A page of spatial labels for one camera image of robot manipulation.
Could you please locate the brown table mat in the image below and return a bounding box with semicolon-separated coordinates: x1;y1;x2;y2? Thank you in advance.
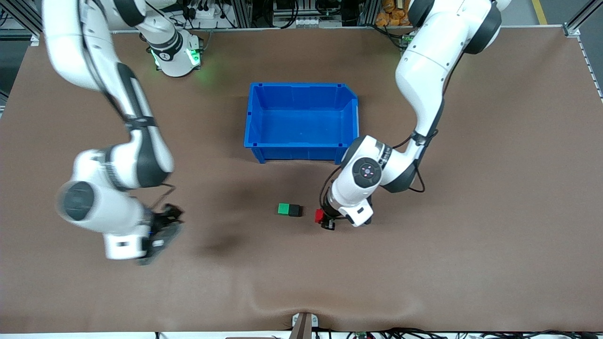
0;26;603;333

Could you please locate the blue plastic storage bin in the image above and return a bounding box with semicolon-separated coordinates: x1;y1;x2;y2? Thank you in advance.
244;83;360;165

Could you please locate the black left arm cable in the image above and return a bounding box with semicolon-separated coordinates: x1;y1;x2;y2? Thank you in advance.
319;101;446;217

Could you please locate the aluminium frame profile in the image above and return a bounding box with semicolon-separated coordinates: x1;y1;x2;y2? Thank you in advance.
5;0;46;32
231;0;253;29
563;0;603;38
358;0;381;26

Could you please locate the white power strip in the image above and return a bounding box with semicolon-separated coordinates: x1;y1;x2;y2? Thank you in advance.
185;7;223;22

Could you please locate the metal table edge clamp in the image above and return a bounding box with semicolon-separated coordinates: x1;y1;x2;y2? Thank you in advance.
290;312;319;339

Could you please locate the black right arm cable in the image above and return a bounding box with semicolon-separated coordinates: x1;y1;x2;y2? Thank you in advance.
80;0;178;210

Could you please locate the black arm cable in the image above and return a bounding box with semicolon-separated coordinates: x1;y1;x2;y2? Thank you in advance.
80;0;178;210
319;101;446;217

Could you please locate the orange snack bag pile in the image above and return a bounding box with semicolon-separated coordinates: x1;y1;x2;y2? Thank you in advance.
375;0;413;27

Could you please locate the black floor cable bundle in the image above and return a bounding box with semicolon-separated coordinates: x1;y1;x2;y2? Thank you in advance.
346;327;603;339

